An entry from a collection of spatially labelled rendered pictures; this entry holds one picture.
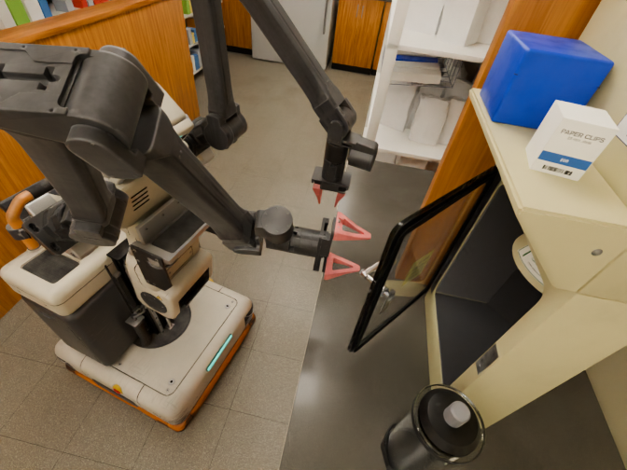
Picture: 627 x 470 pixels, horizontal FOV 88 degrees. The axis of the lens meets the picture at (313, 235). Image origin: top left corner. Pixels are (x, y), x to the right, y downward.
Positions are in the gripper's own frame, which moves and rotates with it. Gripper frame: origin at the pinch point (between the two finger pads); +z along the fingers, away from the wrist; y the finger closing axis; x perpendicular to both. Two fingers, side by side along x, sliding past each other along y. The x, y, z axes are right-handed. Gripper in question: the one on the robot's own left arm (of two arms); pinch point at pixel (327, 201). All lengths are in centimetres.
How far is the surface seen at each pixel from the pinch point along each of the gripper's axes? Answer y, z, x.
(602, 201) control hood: 30, -41, -42
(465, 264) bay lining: 35.3, -3.9, -17.5
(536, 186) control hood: 23, -41, -42
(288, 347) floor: -8, 110, 7
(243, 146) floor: -102, 111, 196
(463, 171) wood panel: 28.0, -22.8, -8.9
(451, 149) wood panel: 23.7, -27.0, -8.8
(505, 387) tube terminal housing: 38, -5, -46
